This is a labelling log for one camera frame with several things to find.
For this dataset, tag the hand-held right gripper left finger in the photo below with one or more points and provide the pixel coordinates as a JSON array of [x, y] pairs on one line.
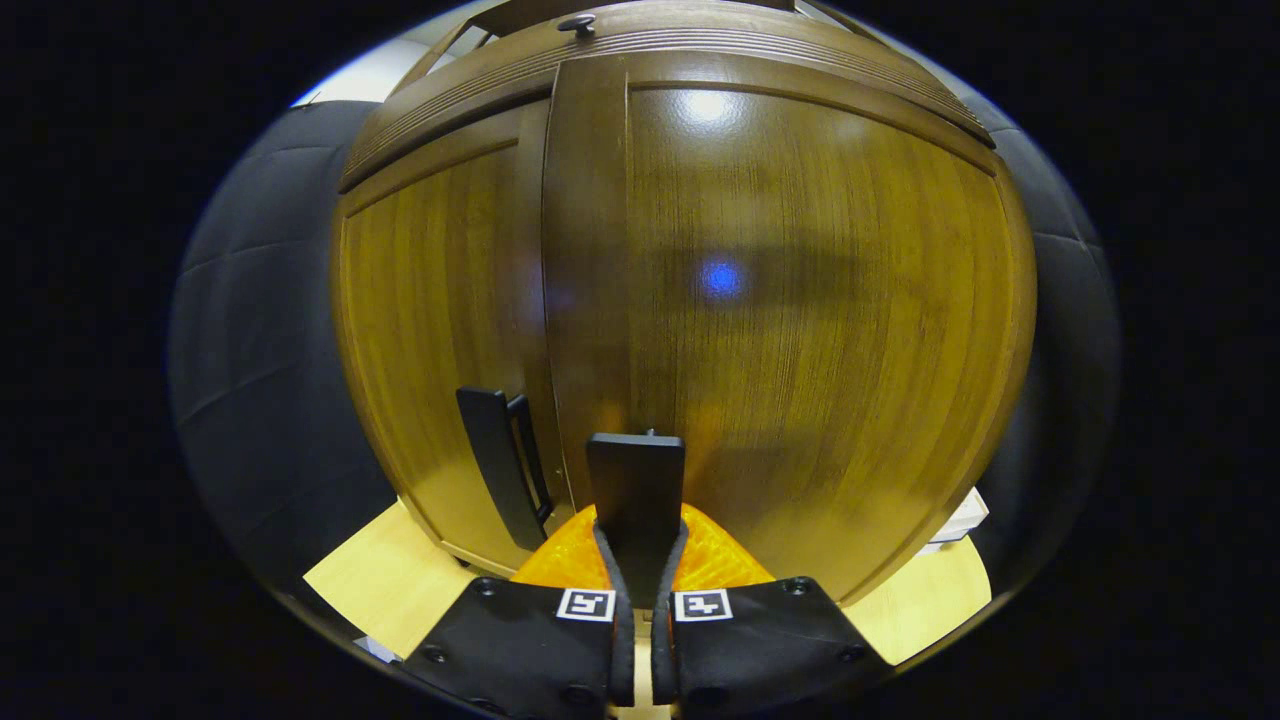
[[625, 660]]

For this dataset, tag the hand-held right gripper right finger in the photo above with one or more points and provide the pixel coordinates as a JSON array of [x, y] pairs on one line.
[[662, 660]]

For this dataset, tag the wooden shoe cabinet door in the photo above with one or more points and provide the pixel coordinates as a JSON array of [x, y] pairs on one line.
[[800, 350], [430, 300]]

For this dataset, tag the wooden double-door shoe cabinet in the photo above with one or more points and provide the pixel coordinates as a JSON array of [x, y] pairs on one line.
[[700, 40]]

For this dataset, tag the white book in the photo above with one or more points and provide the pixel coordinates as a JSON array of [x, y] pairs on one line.
[[938, 546]]

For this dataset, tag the black backdrop cloth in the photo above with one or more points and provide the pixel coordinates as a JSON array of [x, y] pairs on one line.
[[260, 350]]

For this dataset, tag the black round drawer knob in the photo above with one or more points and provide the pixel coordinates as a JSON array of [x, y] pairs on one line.
[[577, 24]]

